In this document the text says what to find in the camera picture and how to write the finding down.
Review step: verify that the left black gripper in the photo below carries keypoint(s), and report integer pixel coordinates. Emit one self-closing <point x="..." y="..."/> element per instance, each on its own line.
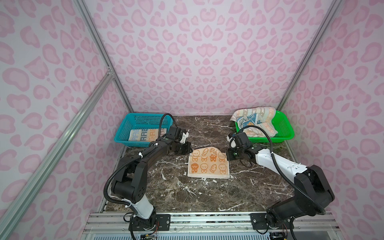
<point x="187" y="145"/>

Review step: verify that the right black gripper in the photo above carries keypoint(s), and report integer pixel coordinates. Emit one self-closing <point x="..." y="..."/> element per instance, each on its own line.
<point x="229" y="155"/>

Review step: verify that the orange bear pattern towel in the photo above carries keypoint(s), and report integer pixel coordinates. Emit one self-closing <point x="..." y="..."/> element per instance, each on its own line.
<point x="208" y="162"/>

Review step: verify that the blue patterned towel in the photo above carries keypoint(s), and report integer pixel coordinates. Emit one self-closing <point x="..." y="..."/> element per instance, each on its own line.
<point x="249" y="120"/>

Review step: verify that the cream rabbit lettered towel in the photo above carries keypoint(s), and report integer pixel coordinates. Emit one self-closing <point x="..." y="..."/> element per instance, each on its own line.
<point x="143" y="135"/>

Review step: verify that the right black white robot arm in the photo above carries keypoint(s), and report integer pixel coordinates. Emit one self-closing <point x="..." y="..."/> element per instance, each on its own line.
<point x="312" y="191"/>

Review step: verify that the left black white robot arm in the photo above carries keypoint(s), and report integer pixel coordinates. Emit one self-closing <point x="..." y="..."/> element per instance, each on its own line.
<point x="127" y="185"/>

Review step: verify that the pale pink patterned towel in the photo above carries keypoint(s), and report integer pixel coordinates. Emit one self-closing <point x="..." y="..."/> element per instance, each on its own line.
<point x="261" y="117"/>

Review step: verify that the green plastic basket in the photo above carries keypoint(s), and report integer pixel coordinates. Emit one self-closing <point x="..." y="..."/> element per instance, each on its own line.
<point x="283" y="127"/>

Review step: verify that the teal plastic basket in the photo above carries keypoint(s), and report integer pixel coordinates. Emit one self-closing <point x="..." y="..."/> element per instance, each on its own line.
<point x="134" y="121"/>

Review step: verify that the left diagonal aluminium strut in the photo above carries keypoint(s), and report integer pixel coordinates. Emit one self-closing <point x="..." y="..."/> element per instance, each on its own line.
<point x="20" y="205"/>

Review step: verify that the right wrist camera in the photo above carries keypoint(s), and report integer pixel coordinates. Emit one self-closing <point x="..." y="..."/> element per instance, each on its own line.
<point x="239" y="140"/>

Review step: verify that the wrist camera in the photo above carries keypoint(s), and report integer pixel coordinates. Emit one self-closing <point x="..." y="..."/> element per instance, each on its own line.
<point x="178" y="134"/>
<point x="239" y="140"/>

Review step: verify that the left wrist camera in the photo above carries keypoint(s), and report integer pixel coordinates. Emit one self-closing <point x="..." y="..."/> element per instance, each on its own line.
<point x="178" y="134"/>

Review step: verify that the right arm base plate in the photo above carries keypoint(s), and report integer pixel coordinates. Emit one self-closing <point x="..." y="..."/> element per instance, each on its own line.
<point x="258" y="221"/>

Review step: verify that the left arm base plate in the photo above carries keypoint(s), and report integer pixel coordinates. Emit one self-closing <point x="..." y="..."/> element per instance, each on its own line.
<point x="159" y="222"/>

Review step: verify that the left rear aluminium post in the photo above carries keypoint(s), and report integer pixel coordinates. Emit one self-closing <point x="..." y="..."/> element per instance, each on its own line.
<point x="91" y="26"/>

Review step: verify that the aluminium post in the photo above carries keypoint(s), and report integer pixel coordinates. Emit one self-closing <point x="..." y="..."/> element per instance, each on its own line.
<point x="328" y="19"/>
<point x="91" y="26"/>

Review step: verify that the aluminium front rail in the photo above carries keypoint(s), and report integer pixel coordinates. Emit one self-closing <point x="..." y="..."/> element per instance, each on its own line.
<point x="211" y="226"/>

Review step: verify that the right rear aluminium post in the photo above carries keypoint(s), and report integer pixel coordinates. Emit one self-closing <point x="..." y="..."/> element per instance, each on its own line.
<point x="328" y="19"/>

